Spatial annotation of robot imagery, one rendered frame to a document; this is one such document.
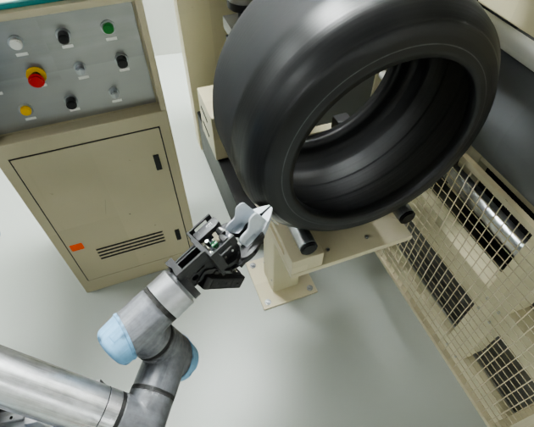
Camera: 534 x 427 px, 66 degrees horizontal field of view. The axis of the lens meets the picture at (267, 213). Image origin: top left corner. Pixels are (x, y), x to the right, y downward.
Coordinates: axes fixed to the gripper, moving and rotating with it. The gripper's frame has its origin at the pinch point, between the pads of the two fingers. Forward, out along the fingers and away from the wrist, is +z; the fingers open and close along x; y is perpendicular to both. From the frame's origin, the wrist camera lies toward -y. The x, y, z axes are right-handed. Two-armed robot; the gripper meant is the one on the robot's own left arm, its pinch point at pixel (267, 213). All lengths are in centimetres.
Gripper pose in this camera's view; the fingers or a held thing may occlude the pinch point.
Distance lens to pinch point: 77.5
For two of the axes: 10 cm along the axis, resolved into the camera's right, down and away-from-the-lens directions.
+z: 7.1, -6.6, 2.5
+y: -2.3, -5.5, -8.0
